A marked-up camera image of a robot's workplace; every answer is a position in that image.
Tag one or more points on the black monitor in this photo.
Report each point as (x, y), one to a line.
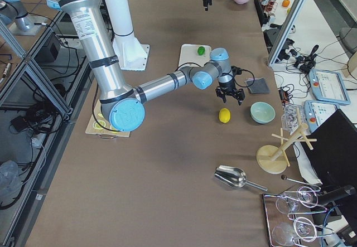
(333, 157)

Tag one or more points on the metal scoop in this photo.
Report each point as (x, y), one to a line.
(235, 177)

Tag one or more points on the black wire glass rack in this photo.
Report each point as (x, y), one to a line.
(289, 217)

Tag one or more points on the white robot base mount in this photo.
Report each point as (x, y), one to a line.
(132, 54)

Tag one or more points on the wooden cutting board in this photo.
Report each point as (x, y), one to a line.
(105, 133)

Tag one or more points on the lemon slice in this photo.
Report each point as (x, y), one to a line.
(99, 124)
(113, 130)

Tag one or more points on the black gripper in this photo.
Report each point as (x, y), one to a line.
(227, 86)

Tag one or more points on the black ball tipped rod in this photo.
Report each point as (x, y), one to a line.
(284, 177)

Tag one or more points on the black power adapter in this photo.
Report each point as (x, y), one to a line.
(19, 123)

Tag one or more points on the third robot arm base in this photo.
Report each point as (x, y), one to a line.
(14, 13)

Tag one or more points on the yellow lemon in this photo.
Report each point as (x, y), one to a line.
(224, 115)

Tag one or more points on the upside down wine glass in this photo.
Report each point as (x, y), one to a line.
(286, 205)

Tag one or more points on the blue teach pendant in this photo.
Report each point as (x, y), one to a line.
(316, 112)
(328, 86)

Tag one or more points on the grey folded cloth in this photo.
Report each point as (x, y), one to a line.
(257, 86)

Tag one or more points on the wooden mug tree stand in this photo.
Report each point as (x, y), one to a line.
(273, 159)

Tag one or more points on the pale green bowl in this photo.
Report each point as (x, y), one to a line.
(262, 112)

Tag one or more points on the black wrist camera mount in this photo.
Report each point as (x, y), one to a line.
(236, 70)

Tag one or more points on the clear plastic container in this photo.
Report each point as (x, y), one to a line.
(289, 118)

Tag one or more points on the aluminium frame post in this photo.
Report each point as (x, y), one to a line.
(282, 36)

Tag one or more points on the cream rabbit print tray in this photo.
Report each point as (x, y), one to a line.
(189, 56)

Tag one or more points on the green lime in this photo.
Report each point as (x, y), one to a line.
(201, 50)

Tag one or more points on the clear plastic bag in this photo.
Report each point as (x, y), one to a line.
(10, 180)

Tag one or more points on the orange fruit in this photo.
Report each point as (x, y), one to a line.
(285, 3)

